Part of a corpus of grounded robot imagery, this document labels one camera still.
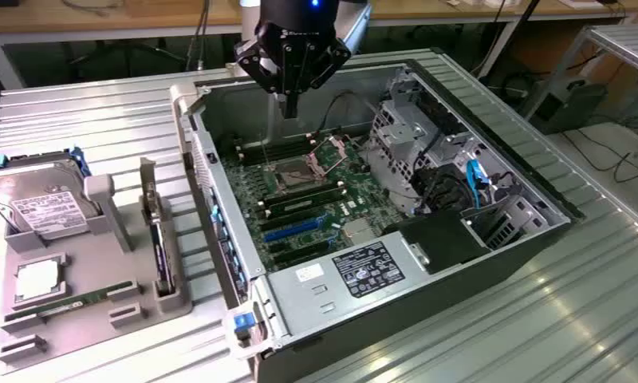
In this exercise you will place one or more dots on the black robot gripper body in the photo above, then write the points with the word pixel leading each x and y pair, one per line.
pixel 298 24

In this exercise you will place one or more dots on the graphics card with metal bracket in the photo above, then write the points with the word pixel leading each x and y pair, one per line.
pixel 156 223

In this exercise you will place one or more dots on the metal disk bay cage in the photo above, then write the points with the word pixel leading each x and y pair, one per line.
pixel 399 131

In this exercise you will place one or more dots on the black RAM slot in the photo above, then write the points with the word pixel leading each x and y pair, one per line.
pixel 271 149

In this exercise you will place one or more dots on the black chair base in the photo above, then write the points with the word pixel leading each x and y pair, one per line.
pixel 139 48

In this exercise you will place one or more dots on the metal socket cover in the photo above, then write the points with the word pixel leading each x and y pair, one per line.
pixel 328 153

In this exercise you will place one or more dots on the CPU socket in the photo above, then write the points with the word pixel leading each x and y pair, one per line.
pixel 294 175

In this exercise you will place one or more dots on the green motherboard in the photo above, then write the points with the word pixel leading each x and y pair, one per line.
pixel 351 199

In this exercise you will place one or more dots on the installed RAM stick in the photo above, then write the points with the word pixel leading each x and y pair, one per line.
pixel 303 203

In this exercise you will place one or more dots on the black expansion slot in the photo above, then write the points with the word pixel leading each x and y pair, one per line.
pixel 300 254
pixel 287 221

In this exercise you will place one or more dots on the blue expansion slot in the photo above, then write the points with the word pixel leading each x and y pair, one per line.
pixel 292 230

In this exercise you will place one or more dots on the silver chipset heatsink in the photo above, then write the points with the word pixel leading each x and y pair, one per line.
pixel 358 233

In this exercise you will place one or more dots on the black box on floor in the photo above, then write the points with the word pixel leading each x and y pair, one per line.
pixel 569 107

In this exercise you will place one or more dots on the black plastic air shroud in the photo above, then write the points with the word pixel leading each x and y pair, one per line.
pixel 441 239

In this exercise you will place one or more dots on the silver hard disk drive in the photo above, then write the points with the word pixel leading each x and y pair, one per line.
pixel 38 199

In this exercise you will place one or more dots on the metal slat side table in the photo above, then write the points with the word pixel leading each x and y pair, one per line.
pixel 633 44

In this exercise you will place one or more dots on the grey power supply unit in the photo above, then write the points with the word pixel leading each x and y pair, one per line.
pixel 308 295

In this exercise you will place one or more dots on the grey parts rack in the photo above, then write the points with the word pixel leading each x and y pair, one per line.
pixel 91 275

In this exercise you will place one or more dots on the blue case latch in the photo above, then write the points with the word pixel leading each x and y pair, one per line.
pixel 243 323

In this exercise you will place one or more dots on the green RAM stick loose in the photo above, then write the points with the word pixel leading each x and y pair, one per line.
pixel 86 298

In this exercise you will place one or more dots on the silver CPU chip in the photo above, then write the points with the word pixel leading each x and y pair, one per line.
pixel 36 279

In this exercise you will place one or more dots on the open black PC case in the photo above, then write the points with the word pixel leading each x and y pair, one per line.
pixel 351 347

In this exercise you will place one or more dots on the wooden desk with white frame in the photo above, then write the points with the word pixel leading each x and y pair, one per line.
pixel 139 18

